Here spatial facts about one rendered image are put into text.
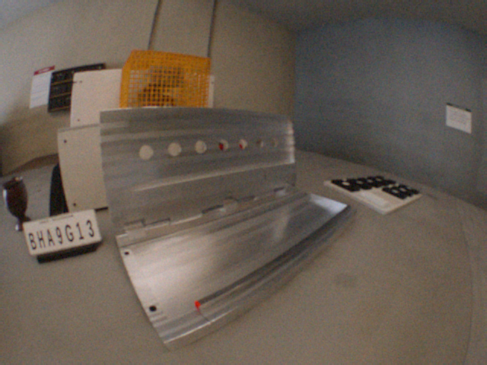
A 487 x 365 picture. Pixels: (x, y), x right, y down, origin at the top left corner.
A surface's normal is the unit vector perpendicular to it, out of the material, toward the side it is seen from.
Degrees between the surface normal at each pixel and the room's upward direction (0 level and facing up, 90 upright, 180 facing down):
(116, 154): 79
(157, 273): 0
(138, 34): 90
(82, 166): 90
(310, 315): 0
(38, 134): 90
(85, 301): 0
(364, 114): 90
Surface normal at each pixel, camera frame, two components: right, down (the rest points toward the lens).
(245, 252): 0.05, -0.95
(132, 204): 0.66, 0.07
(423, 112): -0.82, 0.14
